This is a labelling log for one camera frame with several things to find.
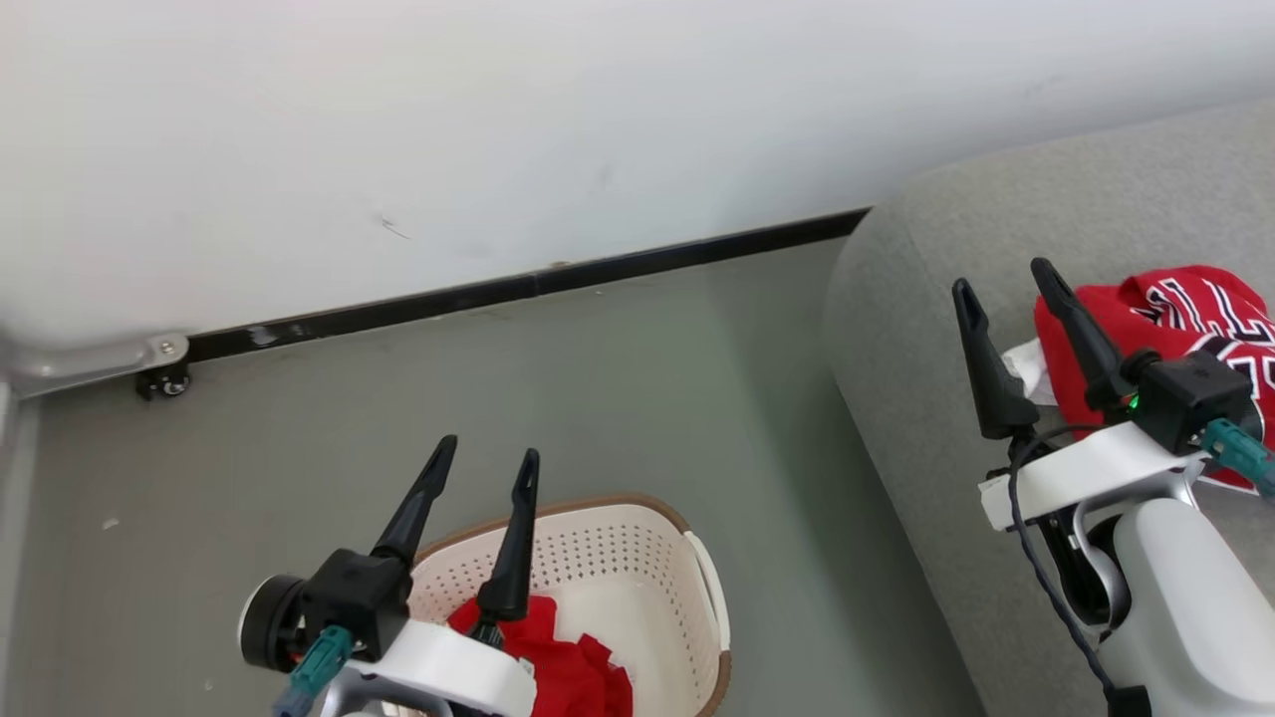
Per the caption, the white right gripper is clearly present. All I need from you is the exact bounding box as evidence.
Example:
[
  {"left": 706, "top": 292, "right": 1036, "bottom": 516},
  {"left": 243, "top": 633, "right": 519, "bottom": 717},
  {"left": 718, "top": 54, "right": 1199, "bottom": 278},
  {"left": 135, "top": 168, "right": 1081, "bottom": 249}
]
[{"left": 952, "top": 256, "right": 1211, "bottom": 533}]

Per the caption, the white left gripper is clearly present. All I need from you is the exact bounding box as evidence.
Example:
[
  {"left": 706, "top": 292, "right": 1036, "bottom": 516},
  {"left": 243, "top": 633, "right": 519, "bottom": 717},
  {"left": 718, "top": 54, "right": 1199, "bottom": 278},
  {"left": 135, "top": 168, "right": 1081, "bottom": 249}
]
[{"left": 239, "top": 434, "right": 542, "bottom": 717}]

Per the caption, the red jersey with lettering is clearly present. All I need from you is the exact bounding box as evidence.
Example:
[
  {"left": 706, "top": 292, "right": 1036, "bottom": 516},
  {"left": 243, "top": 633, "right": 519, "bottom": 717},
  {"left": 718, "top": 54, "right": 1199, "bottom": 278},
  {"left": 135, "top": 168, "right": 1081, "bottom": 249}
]
[{"left": 1001, "top": 264, "right": 1275, "bottom": 495}]

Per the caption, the red garment with white hem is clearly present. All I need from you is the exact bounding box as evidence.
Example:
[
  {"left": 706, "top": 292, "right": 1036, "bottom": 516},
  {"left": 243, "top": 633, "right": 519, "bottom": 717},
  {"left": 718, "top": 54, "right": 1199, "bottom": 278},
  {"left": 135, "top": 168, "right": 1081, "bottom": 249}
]
[{"left": 446, "top": 595, "right": 636, "bottom": 717}]

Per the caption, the grey fabric sofa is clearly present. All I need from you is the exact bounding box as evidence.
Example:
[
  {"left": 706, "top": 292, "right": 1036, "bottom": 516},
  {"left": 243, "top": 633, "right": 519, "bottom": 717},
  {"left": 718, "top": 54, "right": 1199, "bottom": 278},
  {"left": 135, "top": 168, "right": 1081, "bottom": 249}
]
[{"left": 823, "top": 98, "right": 1275, "bottom": 717}]

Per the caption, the cream perforated laundry basket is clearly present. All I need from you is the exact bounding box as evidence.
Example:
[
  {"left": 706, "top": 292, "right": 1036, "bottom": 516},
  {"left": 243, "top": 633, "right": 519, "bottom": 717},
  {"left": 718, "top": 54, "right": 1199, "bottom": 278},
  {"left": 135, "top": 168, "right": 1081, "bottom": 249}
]
[{"left": 383, "top": 493, "right": 733, "bottom": 717}]

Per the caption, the black baseboard strip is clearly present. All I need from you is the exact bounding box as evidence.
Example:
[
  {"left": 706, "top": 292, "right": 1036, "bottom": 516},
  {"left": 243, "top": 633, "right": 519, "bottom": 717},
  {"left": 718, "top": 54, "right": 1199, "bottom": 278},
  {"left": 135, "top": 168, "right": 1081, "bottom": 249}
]
[{"left": 186, "top": 206, "right": 874, "bottom": 365}]

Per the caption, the small black caster wheel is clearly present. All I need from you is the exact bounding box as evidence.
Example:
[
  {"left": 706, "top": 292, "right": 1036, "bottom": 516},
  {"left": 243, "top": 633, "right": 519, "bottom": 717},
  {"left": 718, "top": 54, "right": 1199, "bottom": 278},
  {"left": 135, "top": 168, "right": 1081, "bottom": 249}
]
[{"left": 135, "top": 364, "right": 191, "bottom": 402}]

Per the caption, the grey floor skirting strip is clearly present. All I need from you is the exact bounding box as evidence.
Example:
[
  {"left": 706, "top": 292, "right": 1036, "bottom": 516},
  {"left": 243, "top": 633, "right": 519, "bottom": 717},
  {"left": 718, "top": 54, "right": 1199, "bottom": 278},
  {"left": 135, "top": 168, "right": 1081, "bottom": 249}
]
[{"left": 0, "top": 398, "right": 43, "bottom": 717}]

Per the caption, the left camera cable teal plug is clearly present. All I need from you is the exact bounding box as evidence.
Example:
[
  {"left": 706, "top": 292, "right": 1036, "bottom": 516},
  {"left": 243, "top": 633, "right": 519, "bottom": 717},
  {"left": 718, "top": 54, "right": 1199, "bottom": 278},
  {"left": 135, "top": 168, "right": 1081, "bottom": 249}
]
[{"left": 273, "top": 624, "right": 356, "bottom": 717}]

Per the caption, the camera cable teal plug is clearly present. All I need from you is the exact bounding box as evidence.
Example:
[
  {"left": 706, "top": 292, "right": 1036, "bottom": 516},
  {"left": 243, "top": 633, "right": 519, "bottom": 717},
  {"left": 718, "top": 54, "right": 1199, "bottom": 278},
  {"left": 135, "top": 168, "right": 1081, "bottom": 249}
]
[
  {"left": 273, "top": 624, "right": 356, "bottom": 717},
  {"left": 1201, "top": 417, "right": 1275, "bottom": 500}
]

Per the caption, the right camera cable teal plug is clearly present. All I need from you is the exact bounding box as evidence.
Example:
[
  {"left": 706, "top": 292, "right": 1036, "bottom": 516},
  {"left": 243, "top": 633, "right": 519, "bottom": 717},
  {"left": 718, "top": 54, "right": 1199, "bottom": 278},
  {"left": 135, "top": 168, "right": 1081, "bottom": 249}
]
[{"left": 1201, "top": 417, "right": 1275, "bottom": 500}]

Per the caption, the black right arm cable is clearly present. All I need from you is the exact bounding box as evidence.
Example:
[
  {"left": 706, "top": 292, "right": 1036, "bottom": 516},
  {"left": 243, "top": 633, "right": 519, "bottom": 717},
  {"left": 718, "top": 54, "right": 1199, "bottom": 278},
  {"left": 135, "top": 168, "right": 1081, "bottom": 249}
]
[{"left": 1007, "top": 426, "right": 1152, "bottom": 717}]

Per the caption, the grey metal frame rail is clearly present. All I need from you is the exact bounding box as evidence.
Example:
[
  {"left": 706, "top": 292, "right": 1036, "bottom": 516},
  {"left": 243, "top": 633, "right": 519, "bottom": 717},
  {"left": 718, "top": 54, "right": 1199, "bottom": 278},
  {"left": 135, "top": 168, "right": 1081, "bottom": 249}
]
[{"left": 0, "top": 332, "right": 191, "bottom": 400}]

